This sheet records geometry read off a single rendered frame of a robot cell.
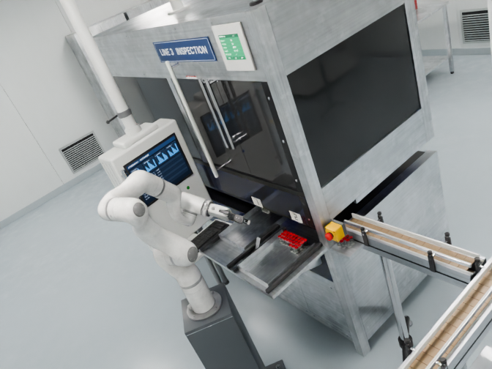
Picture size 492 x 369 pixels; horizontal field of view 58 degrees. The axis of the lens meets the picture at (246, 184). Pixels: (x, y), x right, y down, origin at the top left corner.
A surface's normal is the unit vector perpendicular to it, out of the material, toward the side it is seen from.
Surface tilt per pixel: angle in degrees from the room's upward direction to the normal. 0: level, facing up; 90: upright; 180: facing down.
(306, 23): 90
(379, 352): 0
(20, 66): 90
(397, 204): 90
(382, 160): 90
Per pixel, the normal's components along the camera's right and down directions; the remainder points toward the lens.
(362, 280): 0.59, 0.21
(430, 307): -0.33, -0.82
